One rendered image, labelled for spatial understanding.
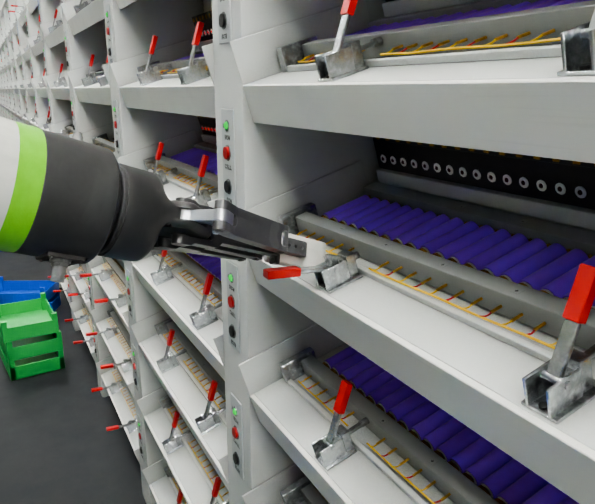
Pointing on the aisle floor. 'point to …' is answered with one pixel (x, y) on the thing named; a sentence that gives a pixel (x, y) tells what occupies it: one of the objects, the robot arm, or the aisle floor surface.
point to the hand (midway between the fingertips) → (297, 252)
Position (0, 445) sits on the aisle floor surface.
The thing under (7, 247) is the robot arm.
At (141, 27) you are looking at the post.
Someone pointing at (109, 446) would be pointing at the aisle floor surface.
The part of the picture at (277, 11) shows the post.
